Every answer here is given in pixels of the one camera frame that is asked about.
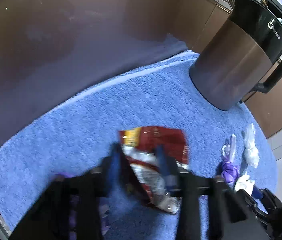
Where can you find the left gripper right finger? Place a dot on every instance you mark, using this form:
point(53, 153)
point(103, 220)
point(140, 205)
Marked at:
point(188, 187)

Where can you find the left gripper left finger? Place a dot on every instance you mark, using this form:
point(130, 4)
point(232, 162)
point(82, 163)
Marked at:
point(111, 167)

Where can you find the large purple wrapper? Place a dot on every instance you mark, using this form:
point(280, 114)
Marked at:
point(85, 192)

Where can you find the red snack bag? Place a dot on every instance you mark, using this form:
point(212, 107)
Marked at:
point(141, 172)

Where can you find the small twisted purple wrapper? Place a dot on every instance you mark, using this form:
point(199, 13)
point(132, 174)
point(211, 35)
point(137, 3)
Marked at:
point(229, 171)

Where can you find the blue towel mat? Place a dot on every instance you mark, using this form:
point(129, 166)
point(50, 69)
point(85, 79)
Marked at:
point(76, 135)

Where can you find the black steel electric kettle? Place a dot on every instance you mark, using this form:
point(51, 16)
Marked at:
point(244, 56)

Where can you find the brown lower cabinets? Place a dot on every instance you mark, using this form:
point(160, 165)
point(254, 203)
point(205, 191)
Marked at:
point(52, 49)

